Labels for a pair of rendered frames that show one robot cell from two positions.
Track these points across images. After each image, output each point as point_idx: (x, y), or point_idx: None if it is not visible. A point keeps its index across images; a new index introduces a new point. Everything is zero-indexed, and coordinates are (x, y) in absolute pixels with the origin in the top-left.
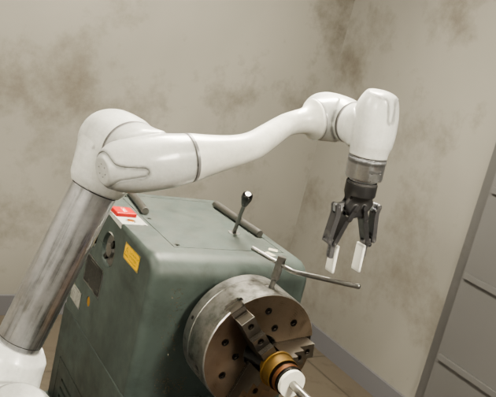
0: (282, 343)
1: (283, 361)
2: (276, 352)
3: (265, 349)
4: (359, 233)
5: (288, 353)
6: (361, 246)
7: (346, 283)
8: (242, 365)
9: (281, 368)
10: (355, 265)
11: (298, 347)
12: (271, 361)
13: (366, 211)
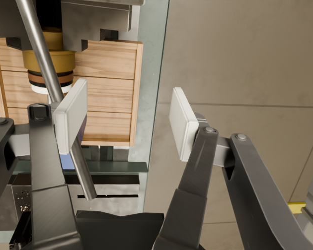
0: (78, 3)
1: (37, 71)
2: (33, 52)
3: (13, 42)
4: (193, 146)
5: (57, 52)
6: (181, 149)
7: (75, 170)
8: None
9: (32, 78)
10: (172, 107)
11: (96, 30)
12: (24, 57)
13: None
